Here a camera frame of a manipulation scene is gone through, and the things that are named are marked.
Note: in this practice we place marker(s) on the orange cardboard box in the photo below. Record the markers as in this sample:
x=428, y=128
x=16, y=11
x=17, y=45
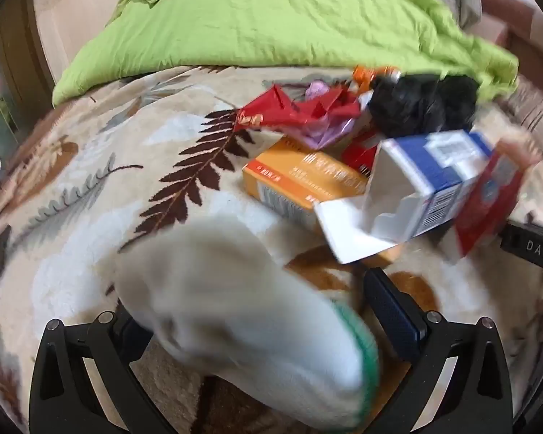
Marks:
x=298, y=176

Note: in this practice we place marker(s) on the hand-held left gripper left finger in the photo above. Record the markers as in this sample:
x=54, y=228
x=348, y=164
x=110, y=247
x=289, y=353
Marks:
x=104, y=348

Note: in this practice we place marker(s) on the purple paper ball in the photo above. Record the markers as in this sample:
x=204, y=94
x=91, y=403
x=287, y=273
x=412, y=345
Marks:
x=319, y=88

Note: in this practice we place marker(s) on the black plastic bag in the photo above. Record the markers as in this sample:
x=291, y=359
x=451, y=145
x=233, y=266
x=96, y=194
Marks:
x=411, y=104

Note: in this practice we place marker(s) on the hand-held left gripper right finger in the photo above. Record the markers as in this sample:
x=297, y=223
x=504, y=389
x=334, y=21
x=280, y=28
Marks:
x=393, y=316

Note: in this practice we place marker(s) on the white sock with green trim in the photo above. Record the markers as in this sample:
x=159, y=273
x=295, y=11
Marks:
x=235, y=307

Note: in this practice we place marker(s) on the brown upholstered headboard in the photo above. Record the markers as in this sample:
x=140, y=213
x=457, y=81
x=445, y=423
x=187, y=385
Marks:
x=511, y=13

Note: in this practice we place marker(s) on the white and blue carton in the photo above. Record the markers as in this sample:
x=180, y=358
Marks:
x=434, y=176

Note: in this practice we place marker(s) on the striped pillow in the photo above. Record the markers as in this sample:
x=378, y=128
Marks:
x=538, y=117

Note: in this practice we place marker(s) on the red wrapper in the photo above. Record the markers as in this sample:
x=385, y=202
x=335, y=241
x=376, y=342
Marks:
x=289, y=108

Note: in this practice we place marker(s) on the leaf print fleece blanket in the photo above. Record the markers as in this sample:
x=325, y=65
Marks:
x=95, y=217

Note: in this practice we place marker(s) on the green quilt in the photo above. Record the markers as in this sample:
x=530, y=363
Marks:
x=276, y=18

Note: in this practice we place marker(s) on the red white crumpled packet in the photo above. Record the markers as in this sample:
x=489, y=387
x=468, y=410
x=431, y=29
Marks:
x=488, y=203

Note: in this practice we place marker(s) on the orange foil wrapper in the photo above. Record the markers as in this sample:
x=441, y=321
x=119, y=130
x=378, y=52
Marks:
x=364, y=77

